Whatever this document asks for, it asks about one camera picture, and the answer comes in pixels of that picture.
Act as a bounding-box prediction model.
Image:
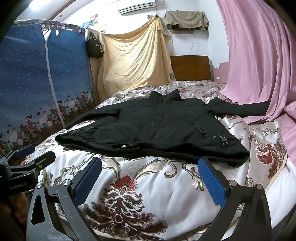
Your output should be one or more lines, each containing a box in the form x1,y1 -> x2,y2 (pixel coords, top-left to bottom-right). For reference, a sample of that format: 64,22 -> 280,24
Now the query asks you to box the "blue dotted fabric wardrobe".
0,19 -> 99,158

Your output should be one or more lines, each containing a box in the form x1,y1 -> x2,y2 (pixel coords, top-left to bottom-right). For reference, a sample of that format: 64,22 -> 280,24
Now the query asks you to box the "colourful wall poster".
85,14 -> 99,27

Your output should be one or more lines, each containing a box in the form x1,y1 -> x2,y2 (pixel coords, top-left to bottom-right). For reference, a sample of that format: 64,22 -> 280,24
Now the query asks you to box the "thin wall cable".
188,30 -> 197,56

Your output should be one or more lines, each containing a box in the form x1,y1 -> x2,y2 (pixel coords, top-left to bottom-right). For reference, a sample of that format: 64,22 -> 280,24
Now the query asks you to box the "black padded jacket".
55,89 -> 271,168

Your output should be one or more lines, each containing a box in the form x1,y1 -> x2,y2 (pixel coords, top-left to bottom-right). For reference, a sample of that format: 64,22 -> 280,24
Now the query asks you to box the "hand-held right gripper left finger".
26,158 -> 102,241

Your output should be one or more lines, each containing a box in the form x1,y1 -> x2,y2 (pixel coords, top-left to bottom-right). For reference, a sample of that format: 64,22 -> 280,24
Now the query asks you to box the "wooden headboard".
170,55 -> 213,81

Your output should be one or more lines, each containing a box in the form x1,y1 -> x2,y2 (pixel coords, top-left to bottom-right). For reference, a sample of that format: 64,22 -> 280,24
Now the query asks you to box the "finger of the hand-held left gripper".
21,151 -> 56,176
0,145 -> 36,166

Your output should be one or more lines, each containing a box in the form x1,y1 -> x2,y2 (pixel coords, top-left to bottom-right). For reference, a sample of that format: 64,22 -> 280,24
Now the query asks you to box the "floral satin bedspread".
22,80 -> 292,241

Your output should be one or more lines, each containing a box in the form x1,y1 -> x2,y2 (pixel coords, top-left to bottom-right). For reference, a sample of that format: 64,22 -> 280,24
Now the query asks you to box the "person's left hand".
0,193 -> 26,223

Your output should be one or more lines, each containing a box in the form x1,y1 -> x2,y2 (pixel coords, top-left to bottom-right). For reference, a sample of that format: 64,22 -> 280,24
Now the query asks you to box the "pink curtain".
214,0 -> 296,163

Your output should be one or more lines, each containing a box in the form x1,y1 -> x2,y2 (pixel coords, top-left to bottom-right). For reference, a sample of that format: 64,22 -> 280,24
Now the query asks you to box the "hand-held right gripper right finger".
197,158 -> 272,241

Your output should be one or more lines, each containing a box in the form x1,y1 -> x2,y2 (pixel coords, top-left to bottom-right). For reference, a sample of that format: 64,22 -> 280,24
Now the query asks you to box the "brown wooden board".
86,28 -> 102,105

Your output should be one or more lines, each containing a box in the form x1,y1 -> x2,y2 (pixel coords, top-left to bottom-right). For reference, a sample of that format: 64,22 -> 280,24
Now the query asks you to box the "black tote bag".
85,31 -> 103,58

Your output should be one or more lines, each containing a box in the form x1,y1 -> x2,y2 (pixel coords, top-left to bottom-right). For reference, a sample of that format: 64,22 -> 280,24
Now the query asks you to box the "beige garment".
164,10 -> 210,31

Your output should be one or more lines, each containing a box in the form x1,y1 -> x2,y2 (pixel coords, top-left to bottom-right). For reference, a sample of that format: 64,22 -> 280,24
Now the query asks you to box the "yellow hanging cloth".
97,15 -> 173,102

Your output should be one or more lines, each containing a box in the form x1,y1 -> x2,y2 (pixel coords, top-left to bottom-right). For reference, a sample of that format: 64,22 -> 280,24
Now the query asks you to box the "white air conditioner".
118,1 -> 156,15

